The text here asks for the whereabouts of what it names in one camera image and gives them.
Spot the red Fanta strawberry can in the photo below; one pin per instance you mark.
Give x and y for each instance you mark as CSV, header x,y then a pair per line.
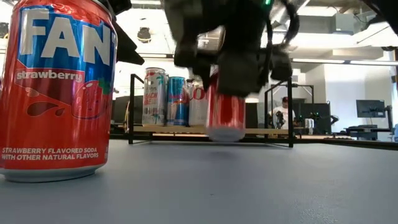
x,y
225,115
56,93

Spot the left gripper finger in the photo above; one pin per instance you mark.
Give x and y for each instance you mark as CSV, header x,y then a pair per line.
x,y
127,46

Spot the person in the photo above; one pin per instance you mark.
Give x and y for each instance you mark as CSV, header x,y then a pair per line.
x,y
287,110

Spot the dark cabinet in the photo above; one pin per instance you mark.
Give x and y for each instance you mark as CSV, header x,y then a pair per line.
x,y
121,109

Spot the black metal table frame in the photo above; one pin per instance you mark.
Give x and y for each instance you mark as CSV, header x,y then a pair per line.
x,y
357,143

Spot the white Celsius Peach Vibe can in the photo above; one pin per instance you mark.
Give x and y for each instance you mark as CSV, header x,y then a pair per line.
x,y
154,96

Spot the blue silver Red Bull can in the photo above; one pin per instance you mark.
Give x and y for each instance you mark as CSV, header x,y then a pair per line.
x,y
177,99

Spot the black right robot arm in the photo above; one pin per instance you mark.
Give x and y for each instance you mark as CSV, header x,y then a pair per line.
x,y
385,9

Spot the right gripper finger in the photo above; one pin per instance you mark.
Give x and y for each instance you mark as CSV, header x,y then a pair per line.
x,y
206,73
239,74

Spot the wooden shelf with black frame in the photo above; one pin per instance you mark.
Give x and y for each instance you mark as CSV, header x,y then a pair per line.
x,y
174,129

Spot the thin black metal frame stand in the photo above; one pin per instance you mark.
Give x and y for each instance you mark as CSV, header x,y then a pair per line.
x,y
303,85

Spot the black robot arm green light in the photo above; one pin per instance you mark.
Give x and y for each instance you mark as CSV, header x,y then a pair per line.
x,y
320,118

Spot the black monitor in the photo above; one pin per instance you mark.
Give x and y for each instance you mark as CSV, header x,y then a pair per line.
x,y
252,115
370,108

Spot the silver Diet Coke can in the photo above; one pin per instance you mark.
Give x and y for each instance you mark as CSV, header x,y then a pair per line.
x,y
197,107

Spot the dark desk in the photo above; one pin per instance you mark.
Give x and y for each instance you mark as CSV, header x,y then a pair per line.
x,y
363,130

